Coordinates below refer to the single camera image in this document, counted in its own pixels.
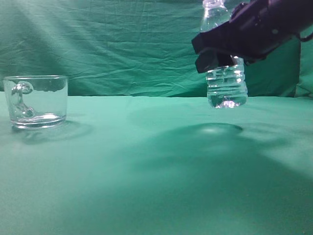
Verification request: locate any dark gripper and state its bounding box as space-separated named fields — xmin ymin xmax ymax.
xmin=191 ymin=0 xmax=313 ymax=73

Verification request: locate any clear plastic water bottle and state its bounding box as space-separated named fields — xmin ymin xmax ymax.
xmin=200 ymin=0 xmax=247 ymax=108

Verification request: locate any clear glass mug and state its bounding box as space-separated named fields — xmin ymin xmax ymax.
xmin=3 ymin=75 xmax=68 ymax=129

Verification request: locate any green cloth table cover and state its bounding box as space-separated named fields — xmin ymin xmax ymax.
xmin=0 ymin=94 xmax=313 ymax=235

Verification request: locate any green cloth backdrop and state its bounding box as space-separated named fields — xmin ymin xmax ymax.
xmin=0 ymin=0 xmax=313 ymax=98

